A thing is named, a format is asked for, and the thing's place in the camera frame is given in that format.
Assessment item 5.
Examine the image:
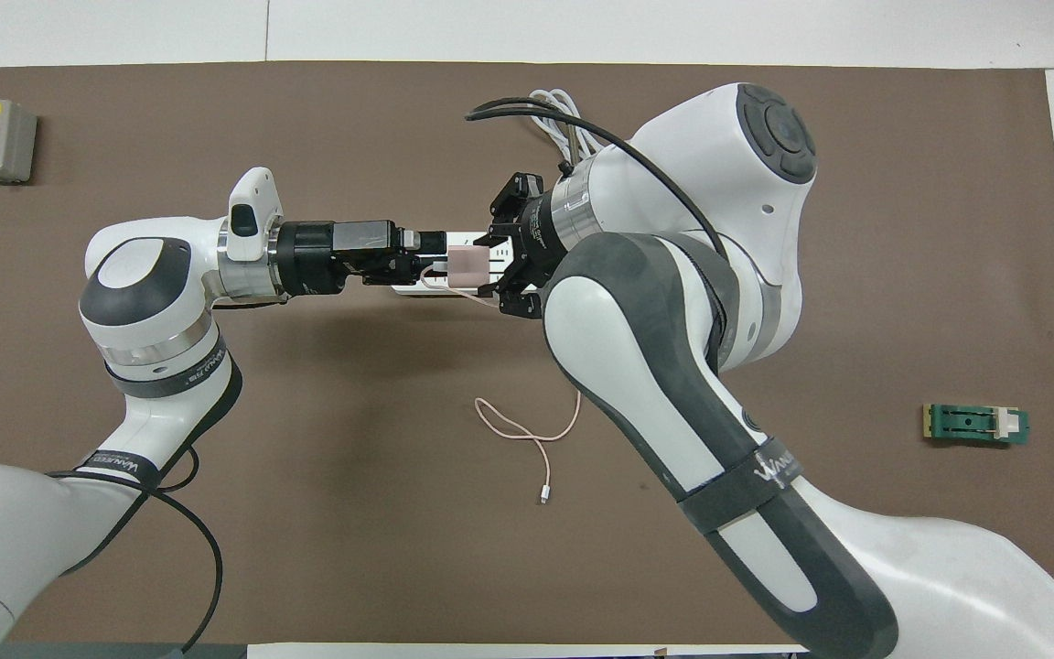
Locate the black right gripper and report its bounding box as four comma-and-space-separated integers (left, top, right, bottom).
476, 172, 557, 319

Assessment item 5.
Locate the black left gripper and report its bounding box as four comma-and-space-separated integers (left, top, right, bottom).
273, 220, 448, 296

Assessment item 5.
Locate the pink charger adapter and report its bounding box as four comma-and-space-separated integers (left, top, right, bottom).
431, 245, 491, 286

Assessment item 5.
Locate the pink charging cable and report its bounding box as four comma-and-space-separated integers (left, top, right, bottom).
420, 261, 583, 504

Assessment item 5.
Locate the white power strip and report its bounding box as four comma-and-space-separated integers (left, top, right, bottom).
390, 229, 519, 298

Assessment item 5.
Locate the brown table mat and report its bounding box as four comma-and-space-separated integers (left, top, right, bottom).
0, 62, 1054, 646

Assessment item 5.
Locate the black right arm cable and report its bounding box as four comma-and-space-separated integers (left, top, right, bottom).
466, 96, 729, 262

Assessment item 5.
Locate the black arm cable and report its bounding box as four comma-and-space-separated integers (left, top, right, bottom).
47, 447, 224, 655
466, 96, 729, 262

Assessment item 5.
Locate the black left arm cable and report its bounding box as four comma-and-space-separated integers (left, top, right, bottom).
47, 447, 224, 655

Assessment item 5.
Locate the grey push-button switch box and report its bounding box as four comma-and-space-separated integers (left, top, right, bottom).
0, 99, 38, 184

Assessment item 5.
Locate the green knife switch block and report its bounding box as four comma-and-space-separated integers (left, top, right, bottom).
922, 404, 1031, 448

